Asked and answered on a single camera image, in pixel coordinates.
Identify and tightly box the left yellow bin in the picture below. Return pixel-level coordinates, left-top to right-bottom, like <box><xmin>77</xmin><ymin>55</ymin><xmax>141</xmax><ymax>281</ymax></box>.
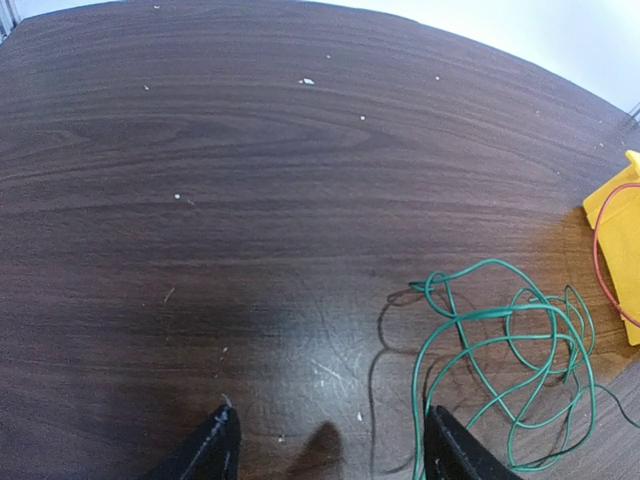
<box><xmin>583</xmin><ymin>150</ymin><xmax>639</xmax><ymax>346</ymax></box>

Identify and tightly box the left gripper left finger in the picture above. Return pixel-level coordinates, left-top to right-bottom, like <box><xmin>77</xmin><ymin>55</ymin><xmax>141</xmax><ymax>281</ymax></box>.
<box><xmin>142</xmin><ymin>404</ymin><xmax>241</xmax><ymax>480</ymax></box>

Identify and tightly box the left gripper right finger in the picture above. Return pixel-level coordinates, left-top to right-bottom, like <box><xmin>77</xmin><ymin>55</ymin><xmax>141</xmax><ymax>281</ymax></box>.
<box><xmin>424</xmin><ymin>406</ymin><xmax>521</xmax><ymax>480</ymax></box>

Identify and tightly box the red cable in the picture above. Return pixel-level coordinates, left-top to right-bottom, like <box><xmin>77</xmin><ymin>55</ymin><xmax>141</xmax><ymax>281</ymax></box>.
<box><xmin>593</xmin><ymin>183</ymin><xmax>640</xmax><ymax>326</ymax></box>

